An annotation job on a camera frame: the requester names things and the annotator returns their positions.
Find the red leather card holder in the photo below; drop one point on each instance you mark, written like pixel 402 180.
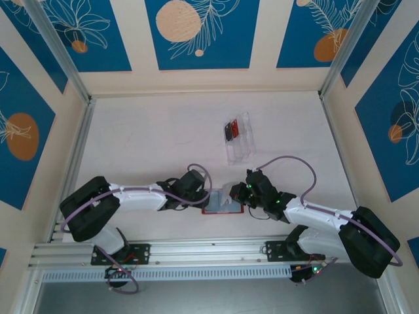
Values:
pixel 217 205

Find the aluminium side rail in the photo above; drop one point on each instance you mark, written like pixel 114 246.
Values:
pixel 80 144
pixel 341 163

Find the clear plastic card rack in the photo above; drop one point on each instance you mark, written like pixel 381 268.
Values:
pixel 244 144

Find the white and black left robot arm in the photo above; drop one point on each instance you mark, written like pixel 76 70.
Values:
pixel 140 201

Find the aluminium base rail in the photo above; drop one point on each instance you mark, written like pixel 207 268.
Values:
pixel 209 252

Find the aluminium frame post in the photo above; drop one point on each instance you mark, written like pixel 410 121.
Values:
pixel 348 49
pixel 63 55

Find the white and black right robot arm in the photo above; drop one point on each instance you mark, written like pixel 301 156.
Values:
pixel 314 219

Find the black electronics board with LEDs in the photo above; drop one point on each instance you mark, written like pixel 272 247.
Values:
pixel 299 274
pixel 114 273

